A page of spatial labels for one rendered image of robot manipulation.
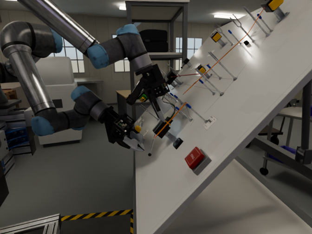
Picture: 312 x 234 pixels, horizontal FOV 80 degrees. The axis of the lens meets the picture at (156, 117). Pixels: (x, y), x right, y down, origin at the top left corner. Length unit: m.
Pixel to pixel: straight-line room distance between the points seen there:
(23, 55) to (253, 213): 1.05
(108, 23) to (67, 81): 4.03
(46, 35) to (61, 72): 2.71
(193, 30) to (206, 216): 7.83
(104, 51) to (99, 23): 6.58
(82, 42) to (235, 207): 0.86
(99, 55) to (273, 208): 0.86
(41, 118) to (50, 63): 3.01
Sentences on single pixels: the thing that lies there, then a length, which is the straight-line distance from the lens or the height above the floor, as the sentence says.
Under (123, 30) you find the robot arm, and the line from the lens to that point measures 0.70.
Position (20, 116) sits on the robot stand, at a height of 1.09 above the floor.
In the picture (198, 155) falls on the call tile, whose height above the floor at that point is 1.11.
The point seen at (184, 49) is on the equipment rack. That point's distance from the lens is 1.68.
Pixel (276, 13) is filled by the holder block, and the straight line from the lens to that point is 0.92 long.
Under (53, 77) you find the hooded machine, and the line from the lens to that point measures 3.67.
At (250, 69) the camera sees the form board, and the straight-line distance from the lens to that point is 0.73.
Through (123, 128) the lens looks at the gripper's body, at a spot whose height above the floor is 1.12.
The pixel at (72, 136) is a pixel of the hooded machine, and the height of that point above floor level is 0.16.
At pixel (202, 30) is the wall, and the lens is 8.53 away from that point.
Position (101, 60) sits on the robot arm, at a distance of 0.66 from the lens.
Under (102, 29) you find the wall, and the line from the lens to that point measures 7.21.
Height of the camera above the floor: 1.34
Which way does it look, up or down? 15 degrees down
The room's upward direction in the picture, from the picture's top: 1 degrees counter-clockwise
